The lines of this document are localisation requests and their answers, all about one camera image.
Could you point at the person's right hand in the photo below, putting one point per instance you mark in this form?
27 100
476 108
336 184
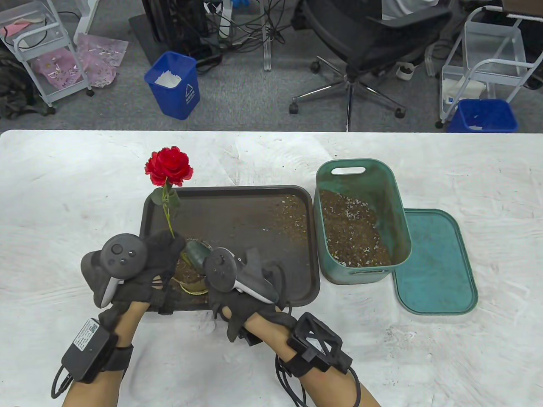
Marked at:
242 309

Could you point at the person's left hand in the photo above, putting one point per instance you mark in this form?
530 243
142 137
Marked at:
163 254

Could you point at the brown potting mix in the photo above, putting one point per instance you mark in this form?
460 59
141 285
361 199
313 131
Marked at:
352 229
186 273

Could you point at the green plastic trowel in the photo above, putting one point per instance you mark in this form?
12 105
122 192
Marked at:
197 254

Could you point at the red artificial rose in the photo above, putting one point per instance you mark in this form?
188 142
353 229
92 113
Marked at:
169 165

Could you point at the green plastic bin lid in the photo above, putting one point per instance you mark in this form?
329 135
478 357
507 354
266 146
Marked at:
437 263

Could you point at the person's left forearm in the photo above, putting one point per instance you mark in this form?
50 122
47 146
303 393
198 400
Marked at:
127 322

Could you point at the person's right forearm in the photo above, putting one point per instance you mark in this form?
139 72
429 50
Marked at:
331 390

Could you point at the scattered potting mix crumbs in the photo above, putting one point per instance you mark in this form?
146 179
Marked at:
295 220

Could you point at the yellow ribbed flower pot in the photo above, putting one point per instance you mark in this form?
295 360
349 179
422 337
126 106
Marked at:
193 289

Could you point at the dark brown plastic tray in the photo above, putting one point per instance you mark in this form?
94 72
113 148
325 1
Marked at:
246 229

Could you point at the blue bin with white symbol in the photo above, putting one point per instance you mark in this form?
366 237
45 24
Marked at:
174 93

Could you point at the green plastic storage bin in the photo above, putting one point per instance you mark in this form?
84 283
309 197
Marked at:
365 174

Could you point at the pink plastic bag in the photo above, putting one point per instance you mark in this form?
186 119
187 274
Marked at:
55 70
102 59

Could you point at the black backpack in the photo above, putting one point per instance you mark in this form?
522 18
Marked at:
15 89

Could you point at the black computer tower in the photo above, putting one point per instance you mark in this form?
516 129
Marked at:
174 21

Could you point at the white metal trolley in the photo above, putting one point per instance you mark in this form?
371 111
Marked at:
29 46
492 55

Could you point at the black office chair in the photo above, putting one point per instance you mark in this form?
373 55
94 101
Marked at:
352 38

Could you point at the plain blue bin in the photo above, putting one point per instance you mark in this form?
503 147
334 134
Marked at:
483 116

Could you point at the white desk leg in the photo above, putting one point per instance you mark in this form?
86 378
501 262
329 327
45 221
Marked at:
429 59

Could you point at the black right wrist camera module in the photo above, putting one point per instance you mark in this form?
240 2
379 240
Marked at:
316 339

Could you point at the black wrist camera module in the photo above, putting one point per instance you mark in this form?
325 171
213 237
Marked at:
316 339
85 347

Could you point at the black left wrist camera module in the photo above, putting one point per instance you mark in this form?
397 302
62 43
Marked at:
85 347

